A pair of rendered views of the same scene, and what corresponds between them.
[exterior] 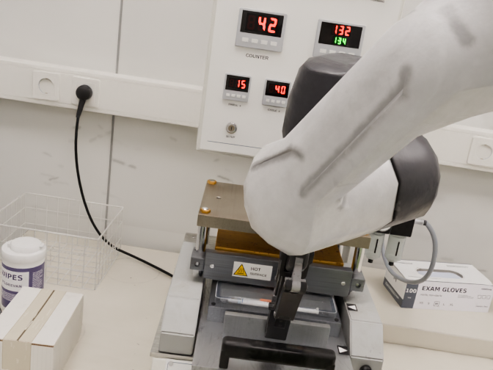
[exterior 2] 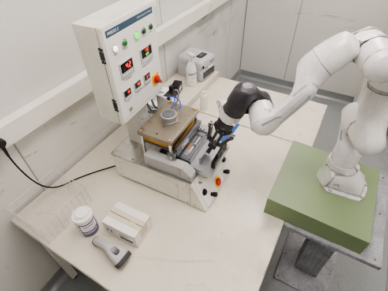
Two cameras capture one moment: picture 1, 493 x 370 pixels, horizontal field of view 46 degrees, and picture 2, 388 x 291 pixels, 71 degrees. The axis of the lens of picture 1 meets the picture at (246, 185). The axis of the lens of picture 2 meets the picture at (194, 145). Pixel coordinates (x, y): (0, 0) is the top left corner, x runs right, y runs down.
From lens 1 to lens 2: 0.95 m
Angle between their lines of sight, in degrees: 57
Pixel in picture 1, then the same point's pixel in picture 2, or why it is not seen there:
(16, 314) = (123, 226)
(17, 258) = (90, 217)
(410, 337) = not seen: hidden behind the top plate
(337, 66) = (252, 89)
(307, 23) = (137, 54)
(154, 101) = (34, 118)
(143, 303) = (111, 186)
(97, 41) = not seen: outside the picture
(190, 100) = (49, 105)
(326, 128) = (288, 110)
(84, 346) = not seen: hidden behind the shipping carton
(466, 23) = (316, 84)
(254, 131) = (135, 103)
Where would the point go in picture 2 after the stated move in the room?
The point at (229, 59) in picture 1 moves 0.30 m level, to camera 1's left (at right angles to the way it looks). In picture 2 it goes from (122, 86) to (63, 130)
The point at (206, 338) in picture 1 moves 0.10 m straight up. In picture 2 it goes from (199, 167) to (199, 152)
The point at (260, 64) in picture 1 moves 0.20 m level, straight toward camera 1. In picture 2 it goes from (130, 80) to (171, 92)
